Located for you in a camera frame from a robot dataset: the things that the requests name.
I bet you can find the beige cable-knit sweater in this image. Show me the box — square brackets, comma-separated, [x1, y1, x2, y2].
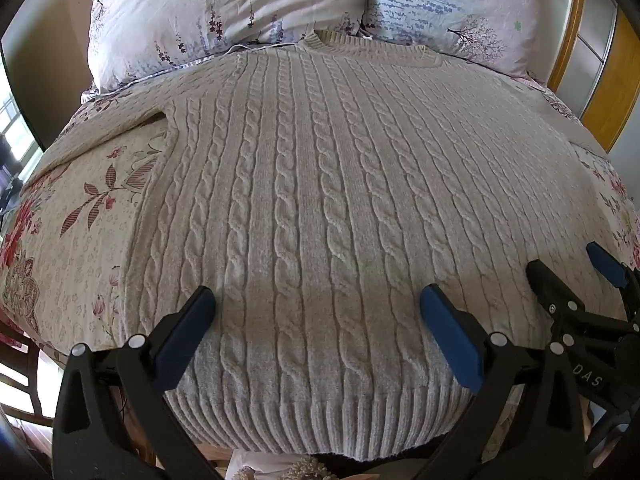
[37, 29, 631, 461]

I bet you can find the wooden chair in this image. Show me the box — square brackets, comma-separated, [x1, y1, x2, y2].
[0, 310, 66, 433]

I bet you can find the wooden wardrobe with glass doors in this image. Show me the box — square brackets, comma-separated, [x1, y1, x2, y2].
[547, 0, 640, 153]

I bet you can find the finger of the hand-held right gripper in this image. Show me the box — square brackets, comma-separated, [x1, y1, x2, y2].
[526, 259, 588, 346]
[586, 241, 640, 291]

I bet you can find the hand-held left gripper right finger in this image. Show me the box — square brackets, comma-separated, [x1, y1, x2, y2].
[419, 284, 587, 480]

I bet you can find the white textured cloth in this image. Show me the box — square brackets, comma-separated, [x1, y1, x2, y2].
[225, 450, 351, 480]

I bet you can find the window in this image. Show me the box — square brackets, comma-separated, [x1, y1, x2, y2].
[0, 75, 43, 196]

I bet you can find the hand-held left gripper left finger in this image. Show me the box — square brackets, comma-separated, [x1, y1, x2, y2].
[51, 286, 222, 480]

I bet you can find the floral bedsheet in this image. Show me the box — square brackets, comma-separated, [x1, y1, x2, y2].
[0, 75, 640, 376]

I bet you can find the pink floral pillow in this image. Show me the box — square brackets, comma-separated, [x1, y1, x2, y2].
[82, 0, 373, 95]

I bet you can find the light blue floral pillow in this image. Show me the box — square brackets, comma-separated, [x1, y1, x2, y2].
[362, 0, 557, 81]

